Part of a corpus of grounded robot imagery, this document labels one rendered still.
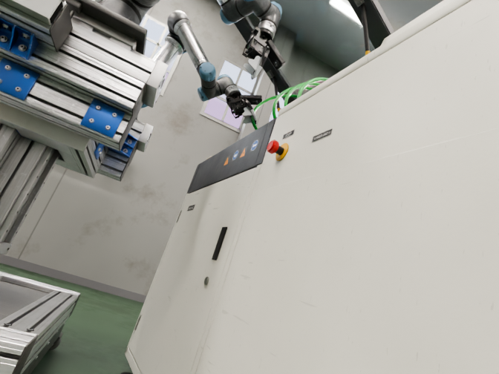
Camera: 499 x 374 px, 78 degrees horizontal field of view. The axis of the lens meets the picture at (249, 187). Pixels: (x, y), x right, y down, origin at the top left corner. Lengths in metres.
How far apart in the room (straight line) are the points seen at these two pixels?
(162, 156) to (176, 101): 0.79
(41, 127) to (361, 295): 0.94
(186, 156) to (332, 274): 3.70
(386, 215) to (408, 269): 0.09
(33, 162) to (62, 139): 0.16
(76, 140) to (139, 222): 2.90
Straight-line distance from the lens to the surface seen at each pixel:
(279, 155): 0.81
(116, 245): 3.87
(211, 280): 0.89
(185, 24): 1.75
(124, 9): 1.12
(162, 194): 3.96
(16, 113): 1.11
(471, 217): 0.42
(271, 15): 1.43
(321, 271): 0.53
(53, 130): 1.07
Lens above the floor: 0.44
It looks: 18 degrees up
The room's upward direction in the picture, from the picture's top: 18 degrees clockwise
